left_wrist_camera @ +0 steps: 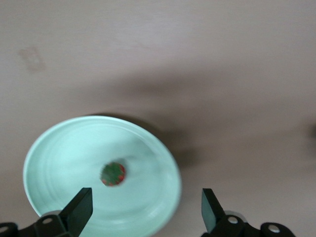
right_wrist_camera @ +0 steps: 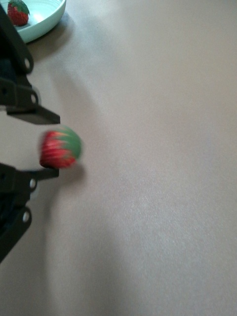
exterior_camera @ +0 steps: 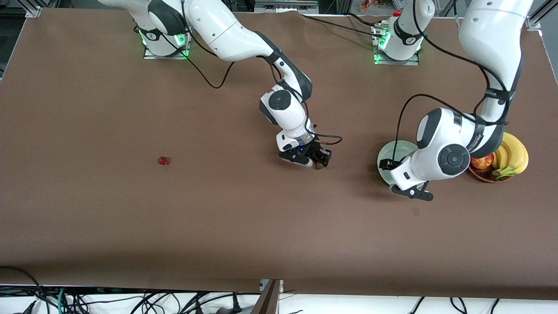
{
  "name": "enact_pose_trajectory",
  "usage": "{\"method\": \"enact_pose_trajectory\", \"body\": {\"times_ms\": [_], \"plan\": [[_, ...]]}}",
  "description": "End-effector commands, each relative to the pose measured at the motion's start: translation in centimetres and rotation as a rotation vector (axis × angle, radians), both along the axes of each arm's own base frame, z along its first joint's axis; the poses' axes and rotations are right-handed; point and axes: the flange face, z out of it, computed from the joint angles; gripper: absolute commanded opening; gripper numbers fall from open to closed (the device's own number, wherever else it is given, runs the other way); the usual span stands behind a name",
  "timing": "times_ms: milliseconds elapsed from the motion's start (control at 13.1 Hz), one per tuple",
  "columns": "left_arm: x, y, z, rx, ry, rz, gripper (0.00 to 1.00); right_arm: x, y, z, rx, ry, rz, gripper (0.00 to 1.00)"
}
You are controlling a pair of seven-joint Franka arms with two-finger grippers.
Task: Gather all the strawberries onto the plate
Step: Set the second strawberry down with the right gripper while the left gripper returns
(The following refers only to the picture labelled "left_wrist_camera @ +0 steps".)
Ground brown table cover sheet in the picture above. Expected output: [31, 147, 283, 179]
[0, 0, 316, 237]

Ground pale green round plate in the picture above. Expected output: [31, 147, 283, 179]
[22, 115, 183, 237]

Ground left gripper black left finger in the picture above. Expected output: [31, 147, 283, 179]
[0, 187, 94, 237]

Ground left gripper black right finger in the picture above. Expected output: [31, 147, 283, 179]
[201, 188, 296, 237]

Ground red strawberry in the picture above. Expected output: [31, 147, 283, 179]
[100, 160, 128, 187]

